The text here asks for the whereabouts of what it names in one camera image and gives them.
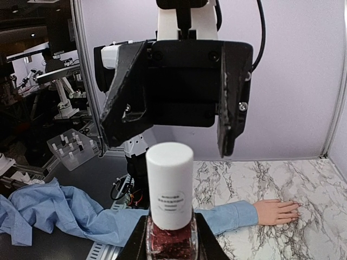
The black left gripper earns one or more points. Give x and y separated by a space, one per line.
191 83

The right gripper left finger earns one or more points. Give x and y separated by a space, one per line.
135 248

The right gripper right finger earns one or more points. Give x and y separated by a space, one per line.
208 246

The red nail polish bottle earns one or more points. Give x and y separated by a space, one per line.
171 230

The blue sleeved forearm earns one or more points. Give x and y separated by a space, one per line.
70 209

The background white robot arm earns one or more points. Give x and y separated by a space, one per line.
64 89

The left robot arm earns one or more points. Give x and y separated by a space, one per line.
177 20

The mannequin hand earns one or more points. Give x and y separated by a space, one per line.
276 212

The clear nail polish rack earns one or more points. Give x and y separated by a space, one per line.
73 148

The front aluminium rail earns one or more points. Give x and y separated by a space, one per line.
100 251

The left aluminium frame post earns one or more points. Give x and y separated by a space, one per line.
86 69

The aluminium frame post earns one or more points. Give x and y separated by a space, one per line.
337 111
86 69

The right aluminium frame post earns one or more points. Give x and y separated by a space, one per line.
337 111

